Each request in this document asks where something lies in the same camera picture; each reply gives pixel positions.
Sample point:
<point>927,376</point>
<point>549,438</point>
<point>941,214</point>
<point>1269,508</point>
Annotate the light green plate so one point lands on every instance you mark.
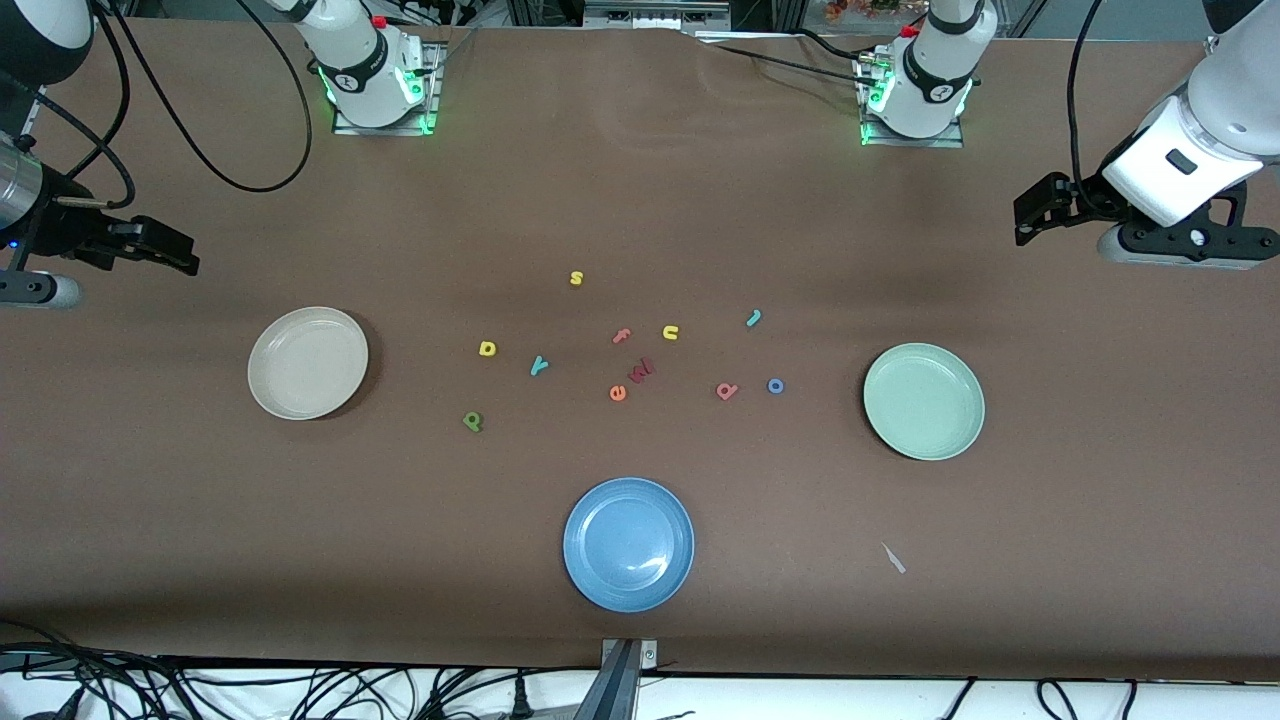
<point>925,400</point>

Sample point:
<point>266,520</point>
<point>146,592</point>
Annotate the teal letter y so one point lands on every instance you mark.
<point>539,366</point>

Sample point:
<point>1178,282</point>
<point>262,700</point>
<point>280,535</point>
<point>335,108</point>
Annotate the grey metal frame piece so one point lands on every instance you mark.
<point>650,15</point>

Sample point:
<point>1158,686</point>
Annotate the white paper scrap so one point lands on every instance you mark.
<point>893,558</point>

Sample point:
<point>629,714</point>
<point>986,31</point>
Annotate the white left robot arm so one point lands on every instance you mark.
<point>935,80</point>

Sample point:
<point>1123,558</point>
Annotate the black power plug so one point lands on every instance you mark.
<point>520,698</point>

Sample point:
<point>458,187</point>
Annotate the metal camera stand bracket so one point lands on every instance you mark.
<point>622,690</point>

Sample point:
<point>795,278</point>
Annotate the brown table cover sheet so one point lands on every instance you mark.
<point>640,200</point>

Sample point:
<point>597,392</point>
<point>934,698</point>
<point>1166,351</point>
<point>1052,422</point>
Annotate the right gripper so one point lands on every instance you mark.
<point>70,231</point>

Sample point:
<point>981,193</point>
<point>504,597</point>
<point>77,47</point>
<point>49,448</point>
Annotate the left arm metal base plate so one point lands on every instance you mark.
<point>900,142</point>

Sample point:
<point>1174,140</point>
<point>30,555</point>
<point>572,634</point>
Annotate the pink letter p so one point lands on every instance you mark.
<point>720,393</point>

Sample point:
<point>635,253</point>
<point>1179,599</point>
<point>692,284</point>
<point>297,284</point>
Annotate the dark red letter w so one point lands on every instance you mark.
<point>642,371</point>

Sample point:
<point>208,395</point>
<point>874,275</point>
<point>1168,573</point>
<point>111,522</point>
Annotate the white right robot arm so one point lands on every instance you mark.
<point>360,70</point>

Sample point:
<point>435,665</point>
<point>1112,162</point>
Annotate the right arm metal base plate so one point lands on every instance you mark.
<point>433,95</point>

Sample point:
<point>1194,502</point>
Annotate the beige brown plate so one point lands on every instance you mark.
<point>300,340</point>

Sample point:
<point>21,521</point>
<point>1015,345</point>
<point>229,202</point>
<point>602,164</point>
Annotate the blue plate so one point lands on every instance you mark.
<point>628,545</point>

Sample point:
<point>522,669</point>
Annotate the orange artificial flowers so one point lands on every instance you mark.
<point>860,8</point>

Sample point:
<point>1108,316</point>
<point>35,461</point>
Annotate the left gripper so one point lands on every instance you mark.
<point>1084,196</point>

